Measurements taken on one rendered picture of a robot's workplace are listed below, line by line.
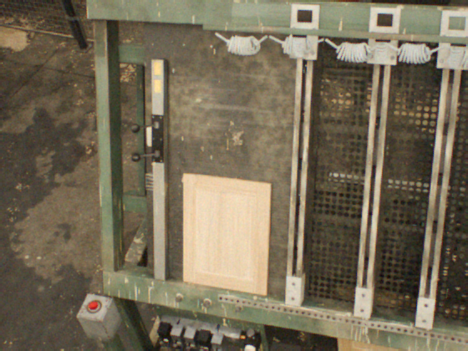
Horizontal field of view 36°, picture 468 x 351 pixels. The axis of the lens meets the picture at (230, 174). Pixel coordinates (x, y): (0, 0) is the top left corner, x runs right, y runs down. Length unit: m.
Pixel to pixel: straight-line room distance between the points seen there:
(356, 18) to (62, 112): 3.47
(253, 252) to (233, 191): 0.27
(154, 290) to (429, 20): 1.60
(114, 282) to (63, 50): 3.41
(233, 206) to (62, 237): 2.01
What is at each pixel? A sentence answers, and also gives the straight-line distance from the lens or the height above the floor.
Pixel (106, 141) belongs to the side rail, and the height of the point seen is 1.42.
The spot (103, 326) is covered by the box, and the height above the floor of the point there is 0.89.
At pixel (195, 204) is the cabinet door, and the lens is 2.95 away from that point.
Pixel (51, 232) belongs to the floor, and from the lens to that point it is 4.76.
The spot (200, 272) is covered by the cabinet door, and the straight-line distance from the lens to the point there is 3.06.
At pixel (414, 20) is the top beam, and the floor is 1.93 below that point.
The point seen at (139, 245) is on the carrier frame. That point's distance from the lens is 3.42.
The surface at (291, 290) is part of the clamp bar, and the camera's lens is 2.90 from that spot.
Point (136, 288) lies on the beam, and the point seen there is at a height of 0.86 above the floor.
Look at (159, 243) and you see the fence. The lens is 3.06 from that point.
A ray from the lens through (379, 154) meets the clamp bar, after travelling 2.64.
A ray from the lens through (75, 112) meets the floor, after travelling 5.59.
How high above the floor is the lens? 3.35
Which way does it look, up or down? 45 degrees down
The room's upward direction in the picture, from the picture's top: 12 degrees counter-clockwise
